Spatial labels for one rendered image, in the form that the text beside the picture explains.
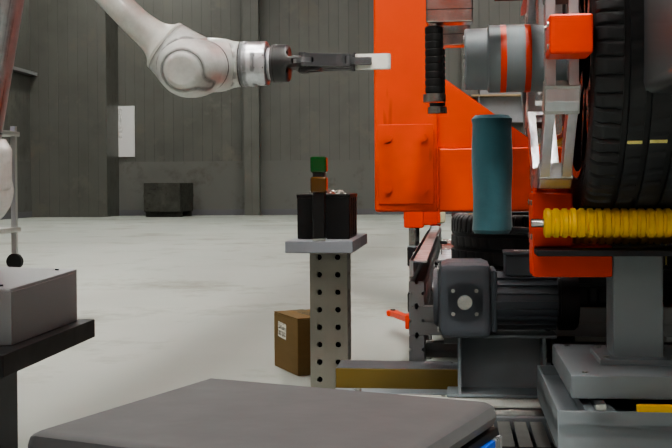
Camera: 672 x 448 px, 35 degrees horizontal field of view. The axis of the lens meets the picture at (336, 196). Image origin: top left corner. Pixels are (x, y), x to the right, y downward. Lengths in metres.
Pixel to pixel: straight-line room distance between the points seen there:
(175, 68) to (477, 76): 0.65
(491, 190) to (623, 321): 0.39
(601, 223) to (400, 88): 0.78
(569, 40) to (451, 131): 0.84
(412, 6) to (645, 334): 1.02
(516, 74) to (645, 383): 0.66
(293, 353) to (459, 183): 0.94
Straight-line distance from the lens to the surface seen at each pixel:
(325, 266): 2.83
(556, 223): 2.10
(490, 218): 2.32
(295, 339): 3.31
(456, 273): 2.47
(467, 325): 2.48
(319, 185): 2.62
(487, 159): 2.32
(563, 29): 1.91
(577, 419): 2.05
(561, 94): 1.99
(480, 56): 2.19
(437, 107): 2.40
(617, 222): 2.12
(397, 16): 2.71
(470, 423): 1.16
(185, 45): 1.92
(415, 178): 2.67
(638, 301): 2.23
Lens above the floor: 0.59
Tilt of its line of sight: 1 degrees down
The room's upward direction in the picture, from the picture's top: straight up
